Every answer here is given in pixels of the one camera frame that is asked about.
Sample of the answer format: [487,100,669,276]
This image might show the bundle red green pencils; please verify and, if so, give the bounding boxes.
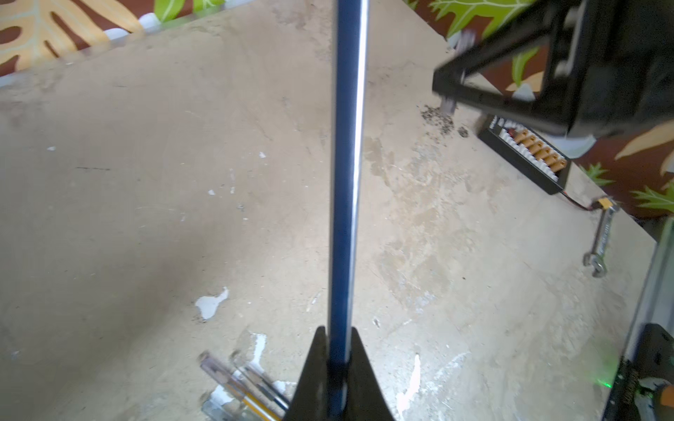
[198,349,291,420]

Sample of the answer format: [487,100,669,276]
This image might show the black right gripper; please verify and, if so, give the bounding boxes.
[432,1,673,137]

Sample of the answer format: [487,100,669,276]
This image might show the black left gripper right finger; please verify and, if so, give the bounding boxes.
[344,327,394,421]

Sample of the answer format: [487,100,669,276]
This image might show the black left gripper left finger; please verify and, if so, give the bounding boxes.
[283,326,328,421]

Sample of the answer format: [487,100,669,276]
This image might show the silver wrench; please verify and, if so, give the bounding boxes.
[583,196,620,278]

